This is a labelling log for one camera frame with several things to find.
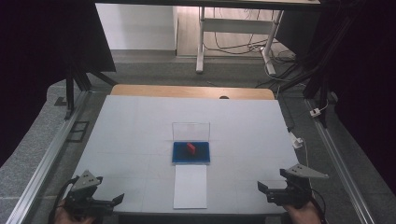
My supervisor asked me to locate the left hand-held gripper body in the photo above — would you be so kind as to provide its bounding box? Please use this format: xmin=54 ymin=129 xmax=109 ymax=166
xmin=64 ymin=169 xmax=104 ymax=217

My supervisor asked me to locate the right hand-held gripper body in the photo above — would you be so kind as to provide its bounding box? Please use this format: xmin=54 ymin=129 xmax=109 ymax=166
xmin=279 ymin=163 xmax=330 ymax=209

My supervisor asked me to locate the blue ink pad box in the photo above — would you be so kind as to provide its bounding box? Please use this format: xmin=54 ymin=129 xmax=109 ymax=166
xmin=172 ymin=121 xmax=211 ymax=165

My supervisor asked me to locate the person's right hand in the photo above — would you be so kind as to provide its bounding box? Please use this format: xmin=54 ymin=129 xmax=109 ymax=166
xmin=284 ymin=200 xmax=323 ymax=224

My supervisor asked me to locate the person's left hand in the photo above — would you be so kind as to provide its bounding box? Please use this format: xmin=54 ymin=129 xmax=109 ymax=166
xmin=53 ymin=202 xmax=94 ymax=224

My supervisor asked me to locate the white power adapter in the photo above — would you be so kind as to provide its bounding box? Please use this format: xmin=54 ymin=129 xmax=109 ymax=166
xmin=290 ymin=132 xmax=304 ymax=149

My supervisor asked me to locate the white paper sheet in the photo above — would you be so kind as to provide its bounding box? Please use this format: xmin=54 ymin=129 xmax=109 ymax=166
xmin=173 ymin=164 xmax=208 ymax=210

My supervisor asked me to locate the white table cover sheet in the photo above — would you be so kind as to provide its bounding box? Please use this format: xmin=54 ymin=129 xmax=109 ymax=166
xmin=64 ymin=94 xmax=301 ymax=216

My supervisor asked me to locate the black metal stand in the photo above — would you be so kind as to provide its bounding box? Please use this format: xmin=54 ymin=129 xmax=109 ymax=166
xmin=64 ymin=60 xmax=119 ymax=121
xmin=279 ymin=12 xmax=356 ymax=129

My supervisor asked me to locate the black curtain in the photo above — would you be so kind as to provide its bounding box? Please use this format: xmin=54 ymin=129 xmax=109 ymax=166
xmin=275 ymin=0 xmax=396 ymax=197
xmin=0 ymin=0 xmax=117 ymax=167

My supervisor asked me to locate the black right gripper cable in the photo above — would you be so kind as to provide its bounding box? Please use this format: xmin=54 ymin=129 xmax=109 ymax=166
xmin=309 ymin=188 xmax=329 ymax=224

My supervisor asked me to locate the aluminium floor rail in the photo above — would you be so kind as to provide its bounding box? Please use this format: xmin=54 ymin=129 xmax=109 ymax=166
xmin=304 ymin=98 xmax=376 ymax=224
xmin=6 ymin=90 xmax=92 ymax=224

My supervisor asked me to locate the tangle of floor cables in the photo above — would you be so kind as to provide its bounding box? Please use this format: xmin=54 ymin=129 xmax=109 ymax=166
xmin=204 ymin=7 xmax=307 ymax=90

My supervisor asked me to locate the white desk frame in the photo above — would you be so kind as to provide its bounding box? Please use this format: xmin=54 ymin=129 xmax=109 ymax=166
xmin=195 ymin=6 xmax=285 ymax=77

